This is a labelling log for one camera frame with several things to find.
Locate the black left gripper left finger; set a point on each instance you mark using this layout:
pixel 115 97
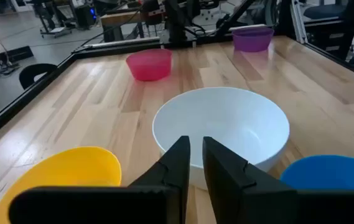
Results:
pixel 164 193

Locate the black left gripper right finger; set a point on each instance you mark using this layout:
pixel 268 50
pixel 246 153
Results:
pixel 242 199

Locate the blue plastic bowl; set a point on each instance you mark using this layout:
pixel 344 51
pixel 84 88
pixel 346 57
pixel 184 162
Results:
pixel 329 172

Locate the yellow plastic bowl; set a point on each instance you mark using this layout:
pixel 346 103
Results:
pixel 71 168

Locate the pink translucent plastic bowl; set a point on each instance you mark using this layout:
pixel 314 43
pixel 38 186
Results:
pixel 148 67

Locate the purple plastic bowl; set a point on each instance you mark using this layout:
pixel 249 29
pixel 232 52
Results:
pixel 253 40

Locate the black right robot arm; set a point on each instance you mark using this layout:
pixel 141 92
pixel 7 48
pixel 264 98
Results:
pixel 175 21

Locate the large white bowl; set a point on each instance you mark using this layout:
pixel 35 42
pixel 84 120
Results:
pixel 220 118

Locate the wooden workbench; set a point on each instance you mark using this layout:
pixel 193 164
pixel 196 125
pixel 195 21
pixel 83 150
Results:
pixel 117 18

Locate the black cabinet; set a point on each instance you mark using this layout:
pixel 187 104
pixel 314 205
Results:
pixel 329 37

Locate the black computer tower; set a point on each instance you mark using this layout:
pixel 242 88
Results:
pixel 85 17

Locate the black rolling stand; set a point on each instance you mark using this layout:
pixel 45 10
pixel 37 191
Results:
pixel 55 30

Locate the black flat floor bar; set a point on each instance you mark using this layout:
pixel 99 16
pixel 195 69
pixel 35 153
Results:
pixel 18 53

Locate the blue chair seat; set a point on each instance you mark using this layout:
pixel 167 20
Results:
pixel 323 12

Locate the black metal table frame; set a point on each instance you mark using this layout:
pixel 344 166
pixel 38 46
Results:
pixel 24 99

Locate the silver aluminium frame post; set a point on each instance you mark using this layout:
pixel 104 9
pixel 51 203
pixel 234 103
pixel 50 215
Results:
pixel 298 21

